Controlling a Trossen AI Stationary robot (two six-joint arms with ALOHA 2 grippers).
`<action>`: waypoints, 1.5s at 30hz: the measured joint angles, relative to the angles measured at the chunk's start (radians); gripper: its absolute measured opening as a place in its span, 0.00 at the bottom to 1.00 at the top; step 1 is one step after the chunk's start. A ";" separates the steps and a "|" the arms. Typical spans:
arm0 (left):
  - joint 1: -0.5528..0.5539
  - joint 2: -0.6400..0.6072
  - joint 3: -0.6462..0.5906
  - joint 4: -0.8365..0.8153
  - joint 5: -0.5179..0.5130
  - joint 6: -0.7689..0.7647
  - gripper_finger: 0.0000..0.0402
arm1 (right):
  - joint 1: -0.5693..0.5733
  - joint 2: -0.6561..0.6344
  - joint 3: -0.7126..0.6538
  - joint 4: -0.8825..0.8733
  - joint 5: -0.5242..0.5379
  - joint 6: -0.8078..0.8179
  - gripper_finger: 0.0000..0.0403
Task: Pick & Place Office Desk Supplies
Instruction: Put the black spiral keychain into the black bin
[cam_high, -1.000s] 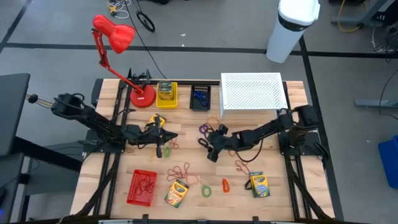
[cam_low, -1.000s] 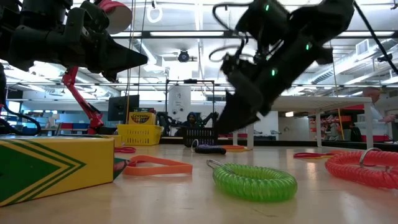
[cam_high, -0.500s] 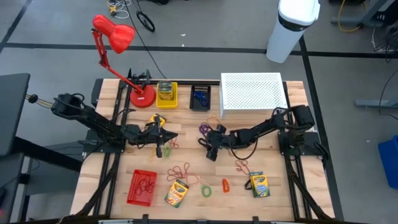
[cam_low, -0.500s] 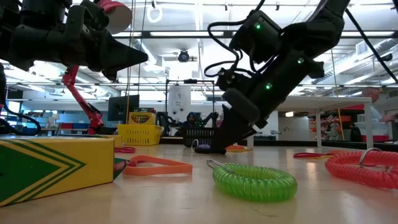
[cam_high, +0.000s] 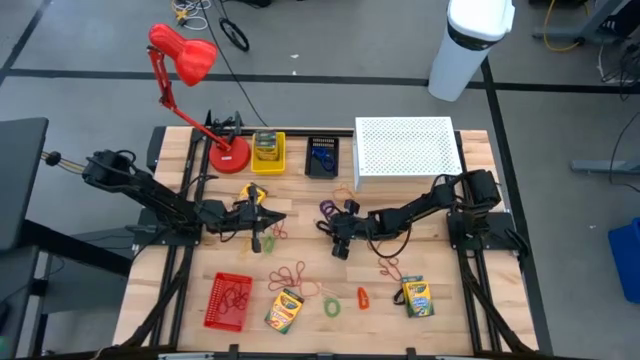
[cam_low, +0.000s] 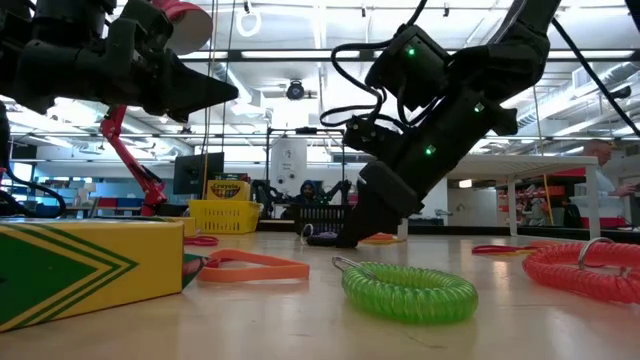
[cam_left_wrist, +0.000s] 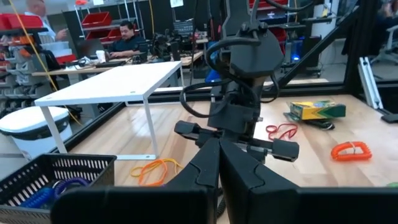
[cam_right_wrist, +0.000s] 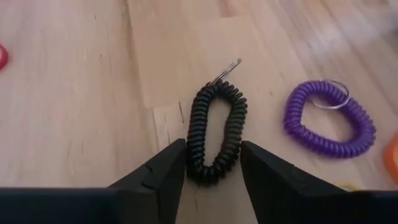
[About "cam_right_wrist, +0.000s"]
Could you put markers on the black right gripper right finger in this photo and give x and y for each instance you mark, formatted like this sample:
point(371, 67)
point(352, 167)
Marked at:
point(295, 202)

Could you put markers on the red rubber band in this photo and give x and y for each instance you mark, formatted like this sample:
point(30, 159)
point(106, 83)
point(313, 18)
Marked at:
point(3, 57)

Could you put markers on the thin orange rubber band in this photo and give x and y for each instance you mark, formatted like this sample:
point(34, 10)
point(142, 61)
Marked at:
point(392, 158)

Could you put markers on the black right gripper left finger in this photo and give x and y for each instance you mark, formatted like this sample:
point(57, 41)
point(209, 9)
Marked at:
point(140, 202)

